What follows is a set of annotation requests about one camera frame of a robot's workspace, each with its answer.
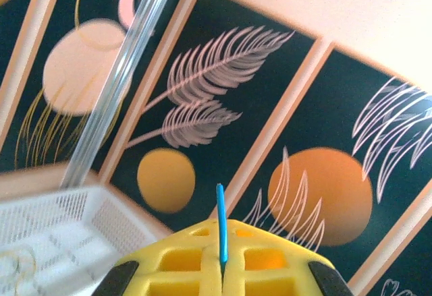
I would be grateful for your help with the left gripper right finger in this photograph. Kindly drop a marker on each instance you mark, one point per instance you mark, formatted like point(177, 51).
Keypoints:
point(270, 269)

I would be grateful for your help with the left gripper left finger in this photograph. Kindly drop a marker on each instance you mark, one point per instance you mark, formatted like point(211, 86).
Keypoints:
point(175, 262)

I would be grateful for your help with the white plastic basket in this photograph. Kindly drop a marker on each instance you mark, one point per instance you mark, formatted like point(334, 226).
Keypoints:
point(67, 242)

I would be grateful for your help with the aluminium frame post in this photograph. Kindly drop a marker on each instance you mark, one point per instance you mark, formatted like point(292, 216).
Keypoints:
point(128, 73)

